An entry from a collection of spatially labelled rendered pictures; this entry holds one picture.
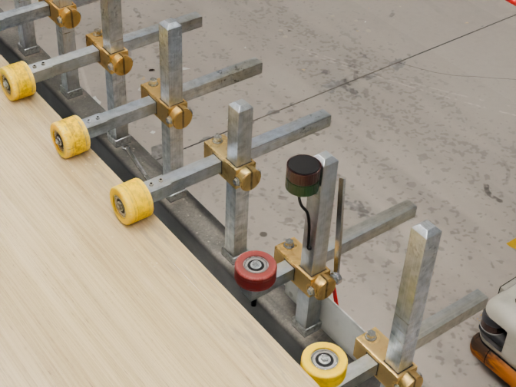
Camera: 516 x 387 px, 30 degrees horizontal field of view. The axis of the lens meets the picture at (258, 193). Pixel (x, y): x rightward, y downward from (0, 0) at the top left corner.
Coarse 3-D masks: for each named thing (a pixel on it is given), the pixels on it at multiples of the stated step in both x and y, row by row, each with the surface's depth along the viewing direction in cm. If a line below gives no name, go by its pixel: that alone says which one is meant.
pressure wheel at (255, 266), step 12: (252, 252) 183; (264, 252) 184; (240, 264) 181; (252, 264) 181; (264, 264) 181; (276, 264) 182; (240, 276) 179; (252, 276) 178; (264, 276) 179; (252, 288) 180; (264, 288) 180
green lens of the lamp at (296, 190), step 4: (288, 180) 167; (288, 184) 167; (292, 184) 166; (316, 184) 167; (288, 188) 167; (292, 188) 167; (296, 188) 166; (300, 188) 166; (304, 188) 166; (308, 188) 166; (312, 188) 166; (316, 188) 167; (292, 192) 167; (296, 192) 166; (300, 192) 166; (304, 192) 166; (308, 192) 166; (312, 192) 167; (316, 192) 168; (296, 196) 167; (300, 196) 167; (304, 196) 167; (308, 196) 167
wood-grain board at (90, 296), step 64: (0, 64) 230; (0, 128) 211; (0, 192) 195; (64, 192) 195; (0, 256) 181; (64, 256) 181; (128, 256) 182; (192, 256) 183; (0, 320) 169; (64, 320) 169; (128, 320) 170; (192, 320) 170; (0, 384) 158; (64, 384) 159; (128, 384) 159; (192, 384) 160; (256, 384) 160
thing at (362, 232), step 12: (396, 204) 203; (408, 204) 203; (372, 216) 200; (384, 216) 200; (396, 216) 200; (408, 216) 203; (348, 228) 197; (360, 228) 197; (372, 228) 197; (384, 228) 200; (348, 240) 194; (360, 240) 197; (288, 264) 188; (276, 276) 185; (288, 276) 187; (252, 300) 184
